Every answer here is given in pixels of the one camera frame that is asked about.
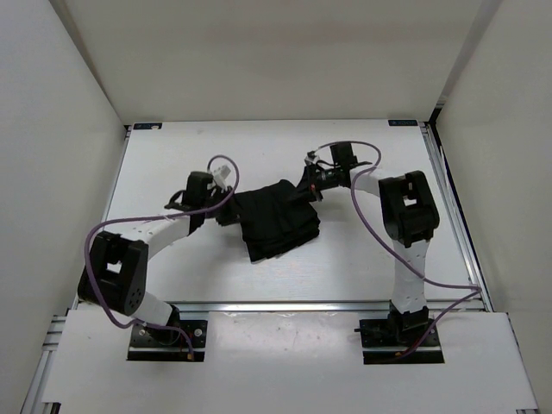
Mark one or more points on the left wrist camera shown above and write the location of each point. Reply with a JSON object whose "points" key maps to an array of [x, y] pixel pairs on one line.
{"points": [[202, 185]]}

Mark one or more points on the left aluminium frame rail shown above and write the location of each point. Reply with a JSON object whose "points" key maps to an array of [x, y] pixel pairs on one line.
{"points": [[33, 402]]}

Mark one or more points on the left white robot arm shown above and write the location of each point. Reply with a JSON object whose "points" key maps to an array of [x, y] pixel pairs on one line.
{"points": [[117, 253]]}

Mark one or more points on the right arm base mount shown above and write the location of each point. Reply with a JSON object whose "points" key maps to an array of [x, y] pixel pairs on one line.
{"points": [[400, 338]]}

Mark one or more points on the front aluminium rail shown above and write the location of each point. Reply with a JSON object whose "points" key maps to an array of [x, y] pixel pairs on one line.
{"points": [[283, 306]]}

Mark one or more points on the blue corner label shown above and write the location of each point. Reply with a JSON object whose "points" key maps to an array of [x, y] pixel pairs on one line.
{"points": [[147, 126], [402, 123]]}

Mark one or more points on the right blue corner label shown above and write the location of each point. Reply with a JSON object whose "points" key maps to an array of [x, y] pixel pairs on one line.
{"points": [[402, 123]]}

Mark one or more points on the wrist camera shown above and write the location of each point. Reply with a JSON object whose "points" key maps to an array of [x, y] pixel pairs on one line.
{"points": [[202, 185], [342, 156]]}

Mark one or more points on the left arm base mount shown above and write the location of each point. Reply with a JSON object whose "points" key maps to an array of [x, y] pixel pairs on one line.
{"points": [[151, 345]]}

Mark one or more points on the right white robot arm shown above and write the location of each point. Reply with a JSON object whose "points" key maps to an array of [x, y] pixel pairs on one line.
{"points": [[410, 218]]}

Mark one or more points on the black pleated skirt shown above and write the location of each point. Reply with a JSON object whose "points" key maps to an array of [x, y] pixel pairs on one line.
{"points": [[271, 225]]}

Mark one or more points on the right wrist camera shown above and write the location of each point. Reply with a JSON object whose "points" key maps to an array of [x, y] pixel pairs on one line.
{"points": [[342, 156]]}

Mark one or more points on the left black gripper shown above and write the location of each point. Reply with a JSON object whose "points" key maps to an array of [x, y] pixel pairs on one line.
{"points": [[231, 215]]}

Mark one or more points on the left blue corner label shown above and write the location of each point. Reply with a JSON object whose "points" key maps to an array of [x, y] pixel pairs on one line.
{"points": [[147, 126]]}

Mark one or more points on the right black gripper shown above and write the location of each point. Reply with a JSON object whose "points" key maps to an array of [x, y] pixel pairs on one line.
{"points": [[310, 184]]}

